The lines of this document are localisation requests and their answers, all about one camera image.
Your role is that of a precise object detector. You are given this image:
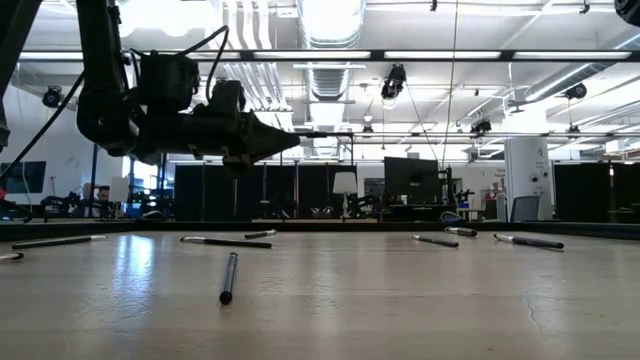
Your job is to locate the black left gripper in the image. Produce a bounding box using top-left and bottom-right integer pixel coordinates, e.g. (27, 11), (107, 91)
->
(192, 110), (301, 174)

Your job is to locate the black pen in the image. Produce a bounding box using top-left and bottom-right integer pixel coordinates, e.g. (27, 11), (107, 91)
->
(410, 234), (460, 249)

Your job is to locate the white shade floor lamp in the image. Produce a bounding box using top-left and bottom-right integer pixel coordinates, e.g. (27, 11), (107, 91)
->
(332, 171), (359, 221)

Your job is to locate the black overhead crossbar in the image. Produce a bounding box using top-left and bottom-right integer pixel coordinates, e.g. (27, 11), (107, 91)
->
(17, 48), (640, 64)

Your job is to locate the black ceiling spotlight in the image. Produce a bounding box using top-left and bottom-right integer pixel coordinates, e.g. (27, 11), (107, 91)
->
(380, 63), (408, 101)

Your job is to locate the black monitor screen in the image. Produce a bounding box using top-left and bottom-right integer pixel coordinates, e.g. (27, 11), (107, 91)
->
(383, 156), (441, 206)

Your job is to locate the person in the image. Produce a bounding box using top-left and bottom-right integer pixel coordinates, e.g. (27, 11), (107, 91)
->
(93, 184), (114, 207)

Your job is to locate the white round column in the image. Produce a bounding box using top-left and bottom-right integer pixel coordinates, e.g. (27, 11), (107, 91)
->
(504, 137), (554, 222)

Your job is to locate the grey office chair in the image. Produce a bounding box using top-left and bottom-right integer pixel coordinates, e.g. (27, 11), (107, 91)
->
(509, 194), (542, 223)

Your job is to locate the dark pencil right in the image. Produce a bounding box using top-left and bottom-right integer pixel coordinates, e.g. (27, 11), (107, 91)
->
(493, 233), (565, 250)

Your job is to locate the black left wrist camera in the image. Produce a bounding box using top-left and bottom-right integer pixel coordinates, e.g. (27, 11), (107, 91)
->
(207, 79), (247, 116)

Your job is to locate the thin dark arm cable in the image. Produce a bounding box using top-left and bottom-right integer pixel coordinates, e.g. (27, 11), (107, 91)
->
(174, 24), (231, 104)

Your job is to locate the black aluminium table frame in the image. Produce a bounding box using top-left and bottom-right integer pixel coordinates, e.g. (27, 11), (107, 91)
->
(0, 218), (640, 242)

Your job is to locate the silver ventilation duct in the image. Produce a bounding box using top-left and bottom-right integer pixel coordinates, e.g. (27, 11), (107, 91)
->
(297, 0), (367, 101)

